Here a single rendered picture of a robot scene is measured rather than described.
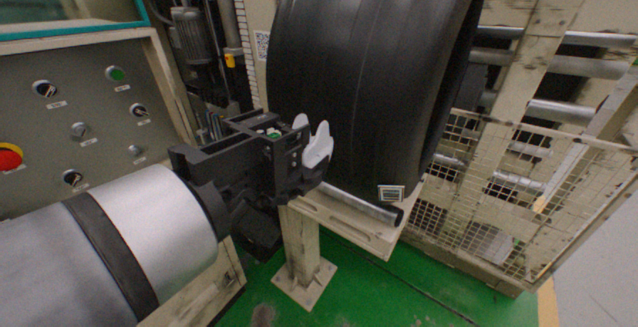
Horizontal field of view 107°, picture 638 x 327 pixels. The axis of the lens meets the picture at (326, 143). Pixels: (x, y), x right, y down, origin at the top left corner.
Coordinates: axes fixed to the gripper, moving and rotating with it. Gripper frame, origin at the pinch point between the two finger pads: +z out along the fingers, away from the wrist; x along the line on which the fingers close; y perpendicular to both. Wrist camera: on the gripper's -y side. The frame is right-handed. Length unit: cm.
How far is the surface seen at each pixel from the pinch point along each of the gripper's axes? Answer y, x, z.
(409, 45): 14.5, -8.3, 3.9
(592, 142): -8, -47, 63
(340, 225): -31.9, 2.8, 15.5
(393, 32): 15.8, -6.2, 3.3
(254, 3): 18.8, 34.4, 18.7
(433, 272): -106, -28, 82
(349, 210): -26.9, 1.4, 16.9
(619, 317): -103, -109, 110
